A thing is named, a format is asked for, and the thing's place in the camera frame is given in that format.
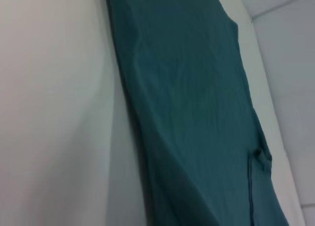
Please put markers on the blue teal shirt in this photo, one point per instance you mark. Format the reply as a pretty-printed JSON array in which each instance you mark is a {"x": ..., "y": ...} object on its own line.
[{"x": 192, "y": 100}]

